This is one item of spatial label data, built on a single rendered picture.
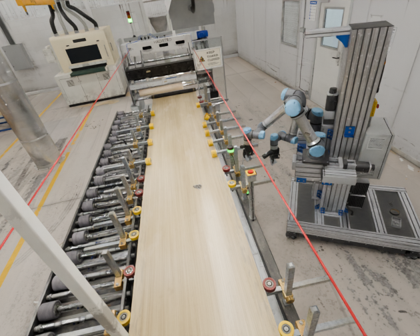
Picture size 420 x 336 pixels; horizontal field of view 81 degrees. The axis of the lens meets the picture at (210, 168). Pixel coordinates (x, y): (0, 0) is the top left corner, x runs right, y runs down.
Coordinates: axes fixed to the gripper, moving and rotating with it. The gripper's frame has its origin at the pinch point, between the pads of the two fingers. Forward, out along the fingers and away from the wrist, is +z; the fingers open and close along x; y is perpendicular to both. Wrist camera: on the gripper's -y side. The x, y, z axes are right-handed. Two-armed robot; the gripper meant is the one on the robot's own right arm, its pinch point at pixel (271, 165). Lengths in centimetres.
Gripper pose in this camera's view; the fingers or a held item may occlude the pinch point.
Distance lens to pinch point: 264.6
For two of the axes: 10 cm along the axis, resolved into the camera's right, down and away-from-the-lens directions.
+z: 1.3, 8.1, 5.8
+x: -1.6, -5.6, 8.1
